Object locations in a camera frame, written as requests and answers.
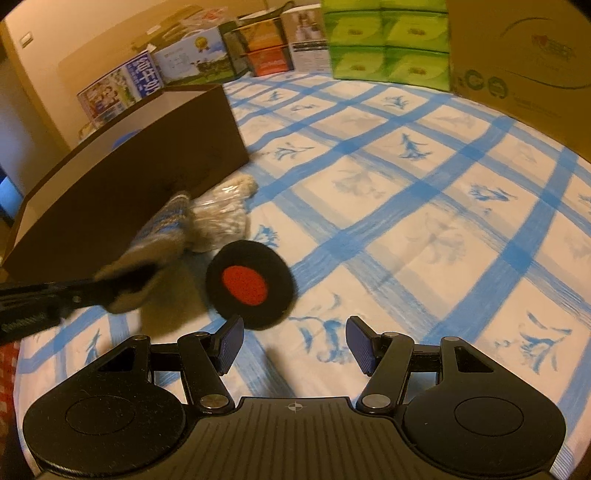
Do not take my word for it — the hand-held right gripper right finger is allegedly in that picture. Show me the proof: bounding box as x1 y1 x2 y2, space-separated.
345 315 497 414

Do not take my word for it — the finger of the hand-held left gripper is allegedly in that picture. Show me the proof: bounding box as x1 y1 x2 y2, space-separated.
46 263 158 319

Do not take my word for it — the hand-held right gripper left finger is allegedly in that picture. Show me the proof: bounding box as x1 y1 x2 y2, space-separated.
99 315 245 414

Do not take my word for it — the black round pad red centre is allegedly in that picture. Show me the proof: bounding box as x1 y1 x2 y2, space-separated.
205 239 294 330

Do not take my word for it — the blue patterned knitted sock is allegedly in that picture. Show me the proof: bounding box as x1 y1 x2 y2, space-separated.
95 191 192 315

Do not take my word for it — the red checked cloth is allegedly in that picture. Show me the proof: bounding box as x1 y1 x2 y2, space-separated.
0 344 21 462

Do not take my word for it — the beige bundle in plastic wrap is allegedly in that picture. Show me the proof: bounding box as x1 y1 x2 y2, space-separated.
185 174 259 253

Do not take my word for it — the blue checked bed sheet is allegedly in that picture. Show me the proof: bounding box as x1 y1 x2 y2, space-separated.
9 74 591 480

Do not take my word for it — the blue printed milk carton box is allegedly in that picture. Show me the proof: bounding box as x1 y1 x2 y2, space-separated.
76 53 164 129

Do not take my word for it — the wooden headboard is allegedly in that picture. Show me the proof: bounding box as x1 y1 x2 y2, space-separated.
58 28 162 100

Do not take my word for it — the blue green landscape box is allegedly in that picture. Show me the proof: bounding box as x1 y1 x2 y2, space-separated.
152 25 234 86

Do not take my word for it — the orange noodle bowl pack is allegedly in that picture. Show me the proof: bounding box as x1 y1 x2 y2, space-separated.
233 45 294 77

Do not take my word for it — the clear plastic bag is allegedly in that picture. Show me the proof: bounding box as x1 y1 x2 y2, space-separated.
171 6 232 31

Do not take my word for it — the green tissue pack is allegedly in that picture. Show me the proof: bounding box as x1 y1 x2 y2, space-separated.
321 0 451 92

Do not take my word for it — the white tall box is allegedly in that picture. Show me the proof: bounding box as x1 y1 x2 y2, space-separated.
280 7 331 73

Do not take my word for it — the black bag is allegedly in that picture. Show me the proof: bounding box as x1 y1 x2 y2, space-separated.
238 0 296 24

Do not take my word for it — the large brown cardboard box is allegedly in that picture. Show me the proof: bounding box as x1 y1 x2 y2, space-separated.
448 0 591 162

